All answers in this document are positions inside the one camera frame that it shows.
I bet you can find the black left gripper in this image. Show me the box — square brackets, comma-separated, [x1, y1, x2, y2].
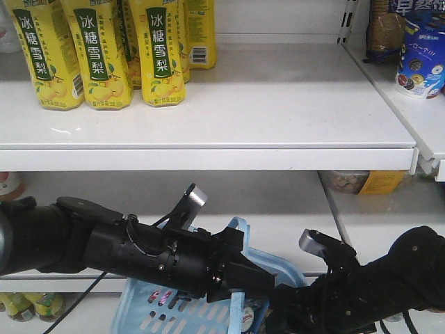
[82, 215, 275, 301]

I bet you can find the light blue plastic basket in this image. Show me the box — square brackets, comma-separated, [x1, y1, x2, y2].
[111, 216, 309, 334]

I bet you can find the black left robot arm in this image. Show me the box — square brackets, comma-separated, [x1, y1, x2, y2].
[1, 197, 275, 302]

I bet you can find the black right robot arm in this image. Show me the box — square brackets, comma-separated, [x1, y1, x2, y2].
[266, 226, 444, 333]

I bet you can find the yellow snack package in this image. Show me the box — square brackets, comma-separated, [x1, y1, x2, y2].
[319, 170, 409, 195]

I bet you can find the white shelf board upper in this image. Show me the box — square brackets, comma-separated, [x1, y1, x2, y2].
[1, 43, 418, 171]

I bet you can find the yellow pear drink bottle middle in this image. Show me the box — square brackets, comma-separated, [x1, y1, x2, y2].
[61, 1, 134, 110]

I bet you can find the yellow pear drink bottle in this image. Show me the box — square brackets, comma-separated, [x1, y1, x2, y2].
[129, 0, 186, 107]
[61, 1, 134, 110]
[185, 0, 217, 70]
[4, 1, 84, 111]

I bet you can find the yellow pear drink bottle right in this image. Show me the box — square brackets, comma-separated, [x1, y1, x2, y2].
[129, 0, 186, 107]

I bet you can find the yellow pear drink bottle rear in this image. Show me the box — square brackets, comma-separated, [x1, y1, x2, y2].
[185, 0, 217, 70]

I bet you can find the yellow pear drink bottle left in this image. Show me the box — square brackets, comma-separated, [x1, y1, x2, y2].
[4, 1, 84, 111]

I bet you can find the blue cookie cup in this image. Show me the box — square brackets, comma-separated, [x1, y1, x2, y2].
[395, 10, 444, 100]

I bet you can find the brown biscuit packet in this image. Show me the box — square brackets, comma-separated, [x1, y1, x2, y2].
[365, 0, 405, 63]

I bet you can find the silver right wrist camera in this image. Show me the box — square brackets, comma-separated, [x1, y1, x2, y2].
[298, 229, 325, 257]

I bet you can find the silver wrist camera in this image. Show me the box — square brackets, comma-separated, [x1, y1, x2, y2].
[165, 183, 208, 230]
[298, 229, 325, 257]

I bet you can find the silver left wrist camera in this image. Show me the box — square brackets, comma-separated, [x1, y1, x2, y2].
[165, 183, 208, 230]

